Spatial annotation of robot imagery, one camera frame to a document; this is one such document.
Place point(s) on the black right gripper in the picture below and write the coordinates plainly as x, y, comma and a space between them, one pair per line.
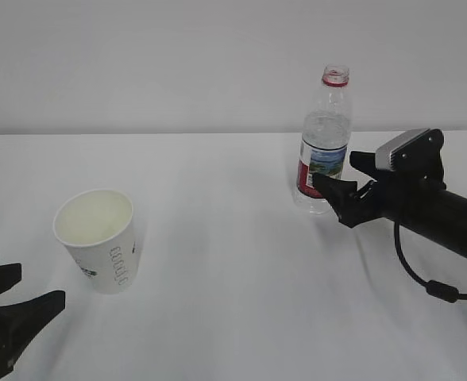
418, 175

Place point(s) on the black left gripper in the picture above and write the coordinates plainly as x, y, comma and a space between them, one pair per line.
21, 323

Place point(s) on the clear plastic water bottle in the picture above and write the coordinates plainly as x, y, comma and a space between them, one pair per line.
326, 132

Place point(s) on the white paper cup green logo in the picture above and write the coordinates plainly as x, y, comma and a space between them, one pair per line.
97, 229

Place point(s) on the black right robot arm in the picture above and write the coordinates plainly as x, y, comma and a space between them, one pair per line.
441, 218

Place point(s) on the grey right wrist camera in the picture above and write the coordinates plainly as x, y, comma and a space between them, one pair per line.
387, 153

